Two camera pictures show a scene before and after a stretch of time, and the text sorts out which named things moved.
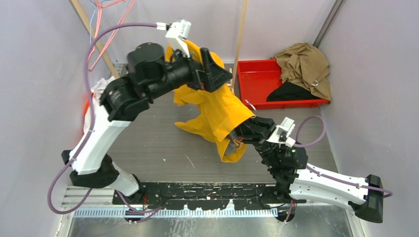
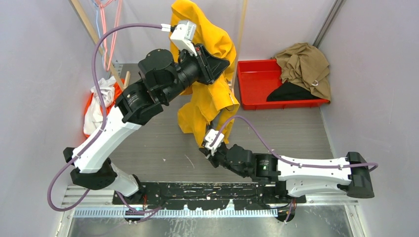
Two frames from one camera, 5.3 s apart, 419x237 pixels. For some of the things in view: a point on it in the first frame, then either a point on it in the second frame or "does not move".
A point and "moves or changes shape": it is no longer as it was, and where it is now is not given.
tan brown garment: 305,65 does not move
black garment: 291,91 does not move
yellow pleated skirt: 185,48 moves or changes shape
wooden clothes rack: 114,73 does not move
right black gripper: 258,129 to 212,158
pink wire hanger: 101,6 to 103,3
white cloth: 101,115 does not move
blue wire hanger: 90,26 to 98,24
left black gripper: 213,77 does not move
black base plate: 206,196 does not move
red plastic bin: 258,78 does not move
